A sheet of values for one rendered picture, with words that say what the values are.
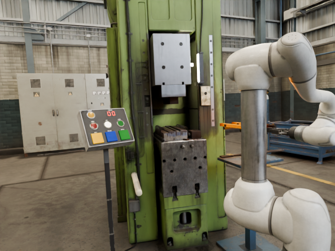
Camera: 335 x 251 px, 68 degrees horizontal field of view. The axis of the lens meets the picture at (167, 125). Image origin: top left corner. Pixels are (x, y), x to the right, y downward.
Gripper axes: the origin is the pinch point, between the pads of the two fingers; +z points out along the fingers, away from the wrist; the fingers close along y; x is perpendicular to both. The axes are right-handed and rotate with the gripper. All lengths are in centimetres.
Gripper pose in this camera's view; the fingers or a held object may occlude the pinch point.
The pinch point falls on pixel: (270, 130)
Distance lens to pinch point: 170.0
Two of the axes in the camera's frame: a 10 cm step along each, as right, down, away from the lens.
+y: 9.3, -0.6, 3.7
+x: -0.3, -10.0, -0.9
